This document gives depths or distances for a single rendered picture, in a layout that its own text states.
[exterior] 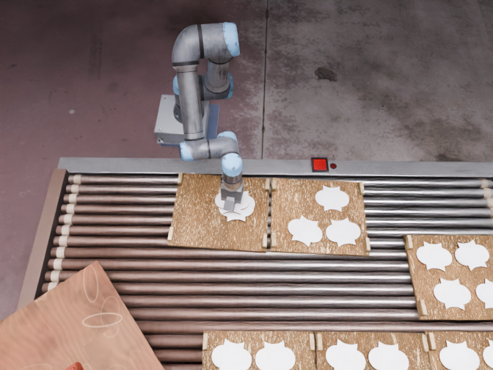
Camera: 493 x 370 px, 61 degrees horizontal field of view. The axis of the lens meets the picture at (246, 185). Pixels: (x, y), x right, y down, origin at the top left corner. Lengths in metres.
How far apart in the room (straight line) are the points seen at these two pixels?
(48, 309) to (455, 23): 4.03
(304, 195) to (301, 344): 0.63
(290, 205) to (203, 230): 0.39
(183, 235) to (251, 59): 2.23
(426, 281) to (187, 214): 1.02
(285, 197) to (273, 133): 1.40
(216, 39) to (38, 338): 1.20
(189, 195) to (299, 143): 1.49
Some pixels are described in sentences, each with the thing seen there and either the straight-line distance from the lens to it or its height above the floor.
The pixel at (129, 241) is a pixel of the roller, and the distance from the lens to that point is 1.83.
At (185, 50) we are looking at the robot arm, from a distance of 1.53.
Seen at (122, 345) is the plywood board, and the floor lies 1.04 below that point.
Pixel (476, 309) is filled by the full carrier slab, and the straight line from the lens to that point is 1.92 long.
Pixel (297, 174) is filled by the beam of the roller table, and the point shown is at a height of 0.91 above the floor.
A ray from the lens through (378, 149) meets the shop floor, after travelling 3.29.
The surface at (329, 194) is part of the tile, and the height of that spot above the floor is 0.94.
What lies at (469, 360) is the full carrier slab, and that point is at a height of 0.95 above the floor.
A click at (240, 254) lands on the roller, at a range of 1.75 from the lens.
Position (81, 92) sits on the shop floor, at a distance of 3.65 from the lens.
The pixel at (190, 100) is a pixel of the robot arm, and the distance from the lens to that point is 1.55.
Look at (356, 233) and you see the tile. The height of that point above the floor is 0.94.
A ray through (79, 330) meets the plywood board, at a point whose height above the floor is 1.04.
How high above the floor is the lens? 2.57
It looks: 61 degrees down
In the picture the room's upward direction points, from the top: 3 degrees clockwise
